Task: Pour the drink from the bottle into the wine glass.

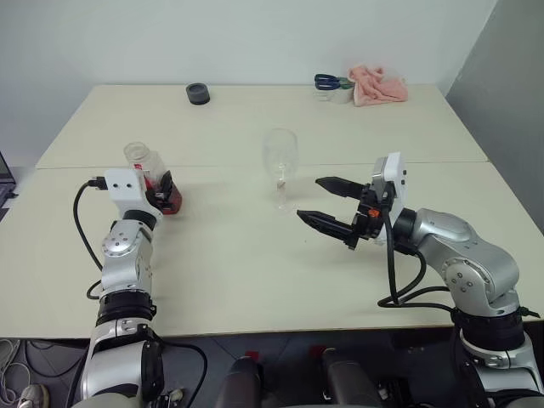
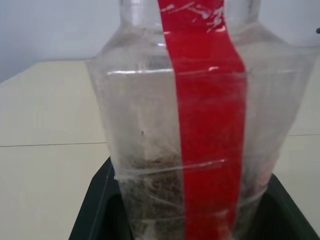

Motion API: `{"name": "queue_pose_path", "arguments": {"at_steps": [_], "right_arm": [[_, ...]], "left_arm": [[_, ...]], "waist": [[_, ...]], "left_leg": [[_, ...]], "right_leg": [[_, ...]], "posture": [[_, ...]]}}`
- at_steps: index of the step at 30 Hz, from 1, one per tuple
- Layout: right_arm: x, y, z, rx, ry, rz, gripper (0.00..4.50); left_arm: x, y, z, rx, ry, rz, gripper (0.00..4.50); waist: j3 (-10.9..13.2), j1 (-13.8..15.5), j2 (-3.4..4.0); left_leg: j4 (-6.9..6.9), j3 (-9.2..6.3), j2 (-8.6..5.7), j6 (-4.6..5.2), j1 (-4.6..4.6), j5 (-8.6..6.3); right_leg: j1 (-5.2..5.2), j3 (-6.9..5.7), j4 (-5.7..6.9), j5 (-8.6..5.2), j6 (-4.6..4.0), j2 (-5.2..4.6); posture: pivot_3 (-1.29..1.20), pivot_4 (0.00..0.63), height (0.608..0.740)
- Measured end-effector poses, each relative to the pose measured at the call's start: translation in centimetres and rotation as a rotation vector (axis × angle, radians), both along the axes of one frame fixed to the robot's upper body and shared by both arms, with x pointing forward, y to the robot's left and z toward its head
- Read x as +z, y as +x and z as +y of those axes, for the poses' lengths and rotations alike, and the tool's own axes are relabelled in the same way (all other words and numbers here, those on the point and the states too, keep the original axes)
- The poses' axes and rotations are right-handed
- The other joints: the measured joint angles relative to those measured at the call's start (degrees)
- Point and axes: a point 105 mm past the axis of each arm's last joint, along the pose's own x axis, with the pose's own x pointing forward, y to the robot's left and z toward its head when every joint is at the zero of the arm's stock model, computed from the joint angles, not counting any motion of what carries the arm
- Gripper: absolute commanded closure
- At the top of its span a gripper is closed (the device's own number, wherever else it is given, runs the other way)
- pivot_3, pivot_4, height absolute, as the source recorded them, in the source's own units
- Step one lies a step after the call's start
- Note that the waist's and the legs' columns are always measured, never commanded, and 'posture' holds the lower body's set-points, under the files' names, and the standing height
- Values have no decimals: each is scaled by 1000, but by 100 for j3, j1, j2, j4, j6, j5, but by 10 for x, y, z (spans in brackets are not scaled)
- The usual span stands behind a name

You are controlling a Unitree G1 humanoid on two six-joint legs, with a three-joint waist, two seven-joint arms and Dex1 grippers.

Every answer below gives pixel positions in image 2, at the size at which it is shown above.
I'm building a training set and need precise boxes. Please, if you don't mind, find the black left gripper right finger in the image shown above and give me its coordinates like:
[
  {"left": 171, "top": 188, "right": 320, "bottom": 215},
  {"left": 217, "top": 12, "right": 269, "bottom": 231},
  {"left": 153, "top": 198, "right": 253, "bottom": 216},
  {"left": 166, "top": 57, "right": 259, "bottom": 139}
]
[{"left": 243, "top": 171, "right": 320, "bottom": 240}]

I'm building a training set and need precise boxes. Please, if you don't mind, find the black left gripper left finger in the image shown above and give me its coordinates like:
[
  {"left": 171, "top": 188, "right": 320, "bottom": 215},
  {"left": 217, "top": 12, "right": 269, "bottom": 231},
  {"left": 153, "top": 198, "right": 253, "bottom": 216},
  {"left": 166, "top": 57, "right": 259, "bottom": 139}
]
[{"left": 68, "top": 157, "right": 134, "bottom": 240}]

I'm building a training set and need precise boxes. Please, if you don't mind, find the clear bottle with red stripe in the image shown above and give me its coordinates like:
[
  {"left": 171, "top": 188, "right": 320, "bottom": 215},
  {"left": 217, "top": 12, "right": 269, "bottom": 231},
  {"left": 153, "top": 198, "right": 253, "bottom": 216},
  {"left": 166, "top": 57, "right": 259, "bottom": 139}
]
[{"left": 84, "top": 0, "right": 316, "bottom": 240}]

